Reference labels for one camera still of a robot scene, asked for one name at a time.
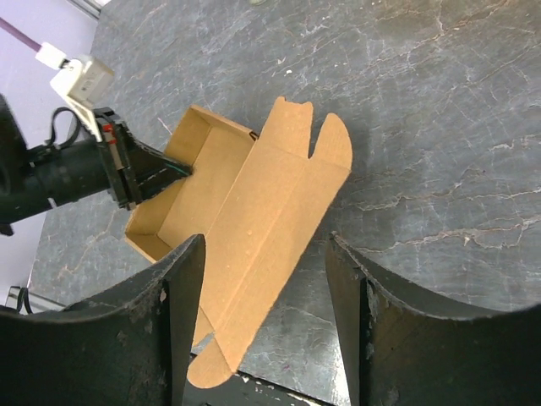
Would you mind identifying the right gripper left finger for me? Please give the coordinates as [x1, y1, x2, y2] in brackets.
[1, 234, 205, 405]

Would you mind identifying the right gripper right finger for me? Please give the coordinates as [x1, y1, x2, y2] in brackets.
[325, 234, 540, 405]

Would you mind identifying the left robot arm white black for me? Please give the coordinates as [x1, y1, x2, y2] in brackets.
[1, 100, 194, 236]

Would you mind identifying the brown cardboard box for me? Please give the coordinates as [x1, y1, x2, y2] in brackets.
[125, 97, 352, 389]

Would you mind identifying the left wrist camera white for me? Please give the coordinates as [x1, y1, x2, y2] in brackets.
[36, 42, 114, 142]

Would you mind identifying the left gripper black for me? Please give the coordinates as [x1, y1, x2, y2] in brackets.
[93, 107, 194, 211]

